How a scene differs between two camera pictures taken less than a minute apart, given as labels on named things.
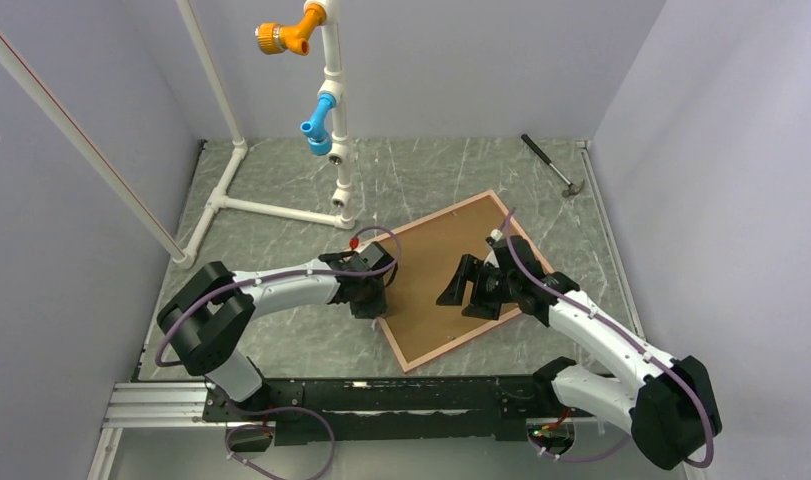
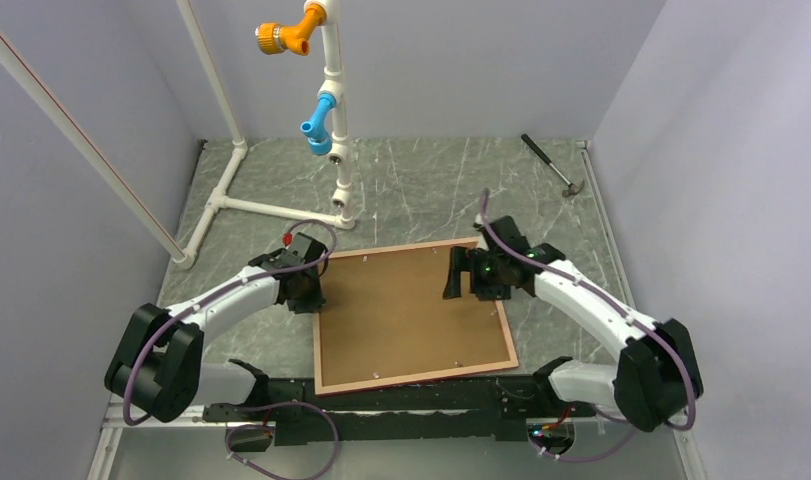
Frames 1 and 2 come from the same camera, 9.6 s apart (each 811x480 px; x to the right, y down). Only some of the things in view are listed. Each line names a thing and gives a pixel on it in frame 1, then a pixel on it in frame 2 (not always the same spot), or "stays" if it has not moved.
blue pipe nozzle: x=320 y=141 stays
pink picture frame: x=484 y=329 -> x=410 y=377
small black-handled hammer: x=574 y=187 stays
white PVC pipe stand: x=340 y=156 stays
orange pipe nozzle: x=274 y=37 stays
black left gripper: x=376 y=307 -> x=315 y=302
